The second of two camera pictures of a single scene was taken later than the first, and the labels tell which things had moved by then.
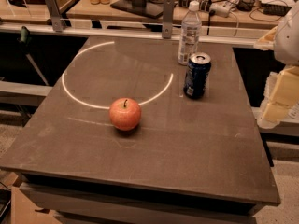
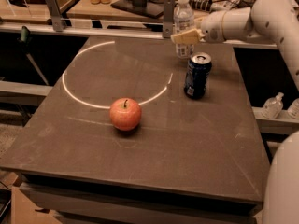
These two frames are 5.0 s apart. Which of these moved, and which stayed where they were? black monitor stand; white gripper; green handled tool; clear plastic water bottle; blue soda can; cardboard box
Moved: white gripper; clear plastic water bottle
Stayed: green handled tool; black monitor stand; cardboard box; blue soda can
